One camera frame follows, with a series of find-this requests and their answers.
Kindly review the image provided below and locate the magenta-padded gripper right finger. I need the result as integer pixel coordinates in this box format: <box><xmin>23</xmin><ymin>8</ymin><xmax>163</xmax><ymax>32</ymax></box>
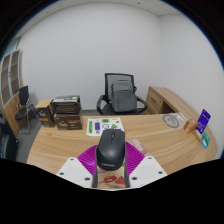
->
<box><xmin>123</xmin><ymin>141</ymin><xmax>168</xmax><ymax>189</ymax></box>

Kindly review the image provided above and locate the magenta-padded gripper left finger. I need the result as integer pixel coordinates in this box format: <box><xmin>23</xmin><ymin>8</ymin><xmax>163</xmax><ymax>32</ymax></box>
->
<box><xmin>55</xmin><ymin>143</ymin><xmax>100</xmax><ymax>189</ymax></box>

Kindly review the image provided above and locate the black computer mouse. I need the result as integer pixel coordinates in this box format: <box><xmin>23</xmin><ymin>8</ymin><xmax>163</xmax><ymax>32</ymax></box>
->
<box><xmin>95</xmin><ymin>128</ymin><xmax>127</xmax><ymax>172</ymax></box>

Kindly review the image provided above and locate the cartoon-print mouse pad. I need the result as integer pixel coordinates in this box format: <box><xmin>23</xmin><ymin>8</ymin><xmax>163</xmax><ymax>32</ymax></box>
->
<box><xmin>96</xmin><ymin>138</ymin><xmax>148</xmax><ymax>190</ymax></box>

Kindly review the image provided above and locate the white sticker sheet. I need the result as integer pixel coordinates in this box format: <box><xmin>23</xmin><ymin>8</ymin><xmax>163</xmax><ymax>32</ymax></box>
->
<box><xmin>86</xmin><ymin>116</ymin><xmax>125</xmax><ymax>137</ymax></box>

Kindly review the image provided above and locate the small orange box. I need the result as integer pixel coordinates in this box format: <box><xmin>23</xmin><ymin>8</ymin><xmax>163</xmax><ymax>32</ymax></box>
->
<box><xmin>183</xmin><ymin>118</ymin><xmax>200</xmax><ymax>135</ymax></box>

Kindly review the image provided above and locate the black cardboard box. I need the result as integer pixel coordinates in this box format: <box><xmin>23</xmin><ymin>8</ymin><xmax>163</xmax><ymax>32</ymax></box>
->
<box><xmin>51</xmin><ymin>95</ymin><xmax>83</xmax><ymax>115</ymax></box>

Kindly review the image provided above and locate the tall brown coffee box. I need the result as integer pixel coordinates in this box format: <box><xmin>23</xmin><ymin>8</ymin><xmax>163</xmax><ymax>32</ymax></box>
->
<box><xmin>34</xmin><ymin>98</ymin><xmax>56</xmax><ymax>129</ymax></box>

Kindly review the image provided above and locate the teal card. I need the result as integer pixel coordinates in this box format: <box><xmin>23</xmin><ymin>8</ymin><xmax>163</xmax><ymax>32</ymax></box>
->
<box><xmin>200</xmin><ymin>130</ymin><xmax>212</xmax><ymax>149</ymax></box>

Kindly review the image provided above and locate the wooden side desk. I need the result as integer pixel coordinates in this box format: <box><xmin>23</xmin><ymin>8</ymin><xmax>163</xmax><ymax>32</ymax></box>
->
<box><xmin>143</xmin><ymin>85</ymin><xmax>201</xmax><ymax>121</ymax></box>

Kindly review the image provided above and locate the grey backpack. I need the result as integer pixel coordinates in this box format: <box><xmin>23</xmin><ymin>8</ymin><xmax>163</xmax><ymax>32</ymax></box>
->
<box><xmin>110</xmin><ymin>79</ymin><xmax>138</xmax><ymax>113</ymax></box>

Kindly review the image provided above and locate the black armchair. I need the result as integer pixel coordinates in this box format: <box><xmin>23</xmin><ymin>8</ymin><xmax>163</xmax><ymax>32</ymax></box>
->
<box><xmin>0</xmin><ymin>116</ymin><xmax>19</xmax><ymax>161</ymax></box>

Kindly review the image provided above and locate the black mesh office chair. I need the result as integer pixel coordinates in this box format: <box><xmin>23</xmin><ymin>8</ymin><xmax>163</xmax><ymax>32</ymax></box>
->
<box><xmin>96</xmin><ymin>72</ymin><xmax>149</xmax><ymax>116</ymax></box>

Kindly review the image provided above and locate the black chrome-legged visitor chair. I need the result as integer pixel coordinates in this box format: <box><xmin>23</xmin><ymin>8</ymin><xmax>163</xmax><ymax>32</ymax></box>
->
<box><xmin>14</xmin><ymin>85</ymin><xmax>38</xmax><ymax>134</ymax></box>

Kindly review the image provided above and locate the wooden shelf unit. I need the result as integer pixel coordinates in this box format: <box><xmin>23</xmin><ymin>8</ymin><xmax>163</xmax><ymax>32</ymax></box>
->
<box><xmin>0</xmin><ymin>49</ymin><xmax>25</xmax><ymax>134</ymax></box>

